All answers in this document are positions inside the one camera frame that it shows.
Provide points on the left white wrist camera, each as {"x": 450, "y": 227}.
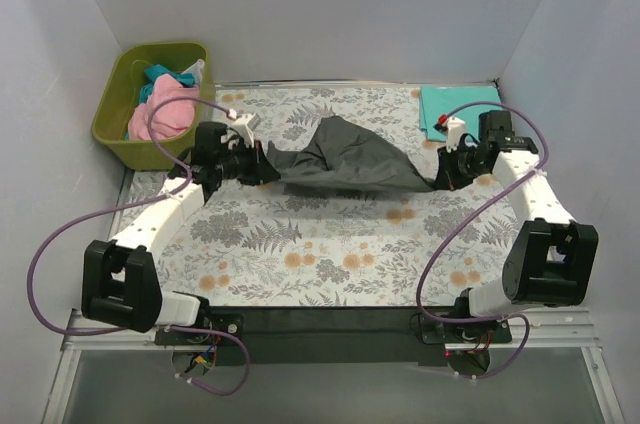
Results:
{"x": 243, "y": 124}

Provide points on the teal cloth in bin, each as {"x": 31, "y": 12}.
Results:
{"x": 154, "y": 72}

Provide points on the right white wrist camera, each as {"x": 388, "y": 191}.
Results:
{"x": 454, "y": 129}

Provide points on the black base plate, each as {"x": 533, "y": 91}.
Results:
{"x": 331, "y": 335}

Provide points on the white plastic bag in bin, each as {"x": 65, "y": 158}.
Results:
{"x": 196, "y": 71}

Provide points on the dark grey t shirt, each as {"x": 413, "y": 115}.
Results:
{"x": 344, "y": 156}

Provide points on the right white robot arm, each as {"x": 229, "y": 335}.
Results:
{"x": 552, "y": 256}

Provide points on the folded teal t shirt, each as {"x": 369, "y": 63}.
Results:
{"x": 436, "y": 101}

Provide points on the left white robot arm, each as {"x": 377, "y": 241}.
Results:
{"x": 120, "y": 284}

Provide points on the green plastic laundry bin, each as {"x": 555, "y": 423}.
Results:
{"x": 121, "y": 94}

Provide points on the floral patterned table mat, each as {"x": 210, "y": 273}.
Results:
{"x": 271, "y": 246}

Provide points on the pink t shirt in bin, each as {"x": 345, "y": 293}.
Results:
{"x": 172, "y": 119}

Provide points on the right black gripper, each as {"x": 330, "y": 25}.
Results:
{"x": 447, "y": 169}

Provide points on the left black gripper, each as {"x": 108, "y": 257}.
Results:
{"x": 256, "y": 164}

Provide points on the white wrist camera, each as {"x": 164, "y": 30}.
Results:
{"x": 243, "y": 124}
{"x": 454, "y": 129}

